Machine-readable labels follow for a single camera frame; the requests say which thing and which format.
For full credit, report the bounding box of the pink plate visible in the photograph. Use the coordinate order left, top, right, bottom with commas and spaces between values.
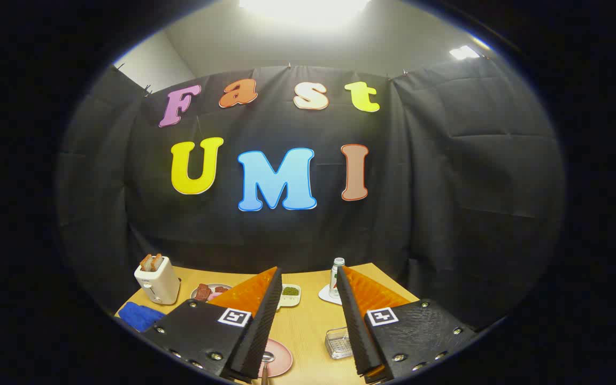
257, 338, 294, 378

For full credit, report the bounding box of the metal wire basket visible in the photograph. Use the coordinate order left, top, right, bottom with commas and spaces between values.
325, 327, 354, 360

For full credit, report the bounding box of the oval plate with toy food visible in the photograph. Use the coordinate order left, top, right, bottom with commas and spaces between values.
190, 283, 234, 303

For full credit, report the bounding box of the white square coaster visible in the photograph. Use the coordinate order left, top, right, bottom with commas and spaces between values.
318, 285, 343, 306

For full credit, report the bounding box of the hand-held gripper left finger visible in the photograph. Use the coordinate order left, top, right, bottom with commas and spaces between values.
144, 266, 283, 382

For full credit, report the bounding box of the large ceiling light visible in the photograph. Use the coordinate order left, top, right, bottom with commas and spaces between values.
238, 0, 373, 23

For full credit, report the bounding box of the metal spoon with wooden handle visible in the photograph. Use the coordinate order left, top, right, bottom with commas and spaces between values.
261, 351, 275, 385

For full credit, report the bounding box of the white divided dish with beans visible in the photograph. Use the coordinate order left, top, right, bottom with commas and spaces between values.
279, 284, 302, 308

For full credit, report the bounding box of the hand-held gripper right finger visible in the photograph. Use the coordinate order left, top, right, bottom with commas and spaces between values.
336, 266, 478, 383

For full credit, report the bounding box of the cream toaster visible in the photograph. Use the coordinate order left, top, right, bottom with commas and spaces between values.
134, 256, 181, 305

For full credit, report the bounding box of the drink bottle with green label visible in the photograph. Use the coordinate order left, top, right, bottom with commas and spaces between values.
329, 257, 345, 298

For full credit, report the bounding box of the blue cloth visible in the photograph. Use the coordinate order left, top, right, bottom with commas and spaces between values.
118, 302, 165, 333

